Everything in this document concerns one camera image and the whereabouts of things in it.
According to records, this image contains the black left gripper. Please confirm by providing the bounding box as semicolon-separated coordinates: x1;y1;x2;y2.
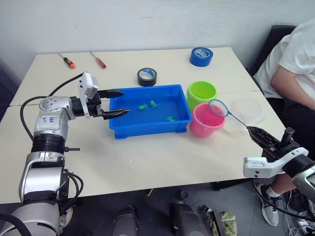
86;89;130;120

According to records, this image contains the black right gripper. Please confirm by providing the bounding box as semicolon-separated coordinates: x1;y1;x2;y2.
247;126;300;163

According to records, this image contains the clear cup with blue rim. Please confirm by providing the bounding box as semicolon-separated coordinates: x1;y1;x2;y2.
223;96;266;136

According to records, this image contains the blue fishing net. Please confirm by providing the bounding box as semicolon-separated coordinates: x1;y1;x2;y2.
208;99;250;129

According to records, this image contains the blue plastic tub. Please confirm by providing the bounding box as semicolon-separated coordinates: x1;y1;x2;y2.
108;84;193;140

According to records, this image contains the pink plastic bucket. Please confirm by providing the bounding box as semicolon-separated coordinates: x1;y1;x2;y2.
189;102;226;138

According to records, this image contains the green plastic bucket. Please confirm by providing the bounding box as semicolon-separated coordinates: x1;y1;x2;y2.
186;80;219;111

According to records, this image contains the black tape roll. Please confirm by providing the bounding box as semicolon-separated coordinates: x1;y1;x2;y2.
137;67;158;87

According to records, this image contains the white black sneaker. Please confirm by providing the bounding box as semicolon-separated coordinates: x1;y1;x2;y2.
254;183;280;227

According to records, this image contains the camouflage cloth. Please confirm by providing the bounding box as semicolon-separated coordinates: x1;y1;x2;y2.
200;205;238;236

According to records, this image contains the blue tape roll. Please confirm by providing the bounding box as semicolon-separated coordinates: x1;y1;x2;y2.
189;47;214;67

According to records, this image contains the black chair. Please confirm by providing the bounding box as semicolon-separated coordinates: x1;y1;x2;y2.
248;24;298;77

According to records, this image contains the bystander in white shirt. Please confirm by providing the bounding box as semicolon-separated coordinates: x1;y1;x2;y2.
253;17;315;227

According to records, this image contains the dark rounded shape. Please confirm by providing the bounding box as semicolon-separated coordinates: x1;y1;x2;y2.
112;205;140;236
169;201;212;236

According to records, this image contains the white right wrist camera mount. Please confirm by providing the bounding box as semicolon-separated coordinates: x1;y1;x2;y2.
243;147;310;178

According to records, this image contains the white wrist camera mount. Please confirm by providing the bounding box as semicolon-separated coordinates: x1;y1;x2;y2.
78;71;99;117
243;147;310;178

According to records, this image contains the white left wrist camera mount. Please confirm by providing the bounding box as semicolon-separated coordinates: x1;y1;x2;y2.
78;71;99;117

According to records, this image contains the red handled screwdriver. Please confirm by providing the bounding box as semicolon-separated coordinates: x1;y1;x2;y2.
89;51;107;70

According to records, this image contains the black table frame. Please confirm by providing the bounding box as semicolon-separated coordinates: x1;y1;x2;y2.
211;178;255;192

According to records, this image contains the orange black handled screwdriver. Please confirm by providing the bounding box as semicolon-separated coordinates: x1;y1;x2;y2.
58;53;76;69

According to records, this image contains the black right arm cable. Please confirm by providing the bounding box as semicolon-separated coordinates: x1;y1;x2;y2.
267;194;315;221

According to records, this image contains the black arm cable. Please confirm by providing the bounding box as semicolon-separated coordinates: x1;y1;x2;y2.
20;72;86;142
267;194;315;221

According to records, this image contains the thin black cable bundle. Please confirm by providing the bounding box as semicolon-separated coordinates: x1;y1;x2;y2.
53;169;84;214

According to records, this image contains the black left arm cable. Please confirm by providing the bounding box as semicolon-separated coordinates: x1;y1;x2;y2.
20;72;86;142

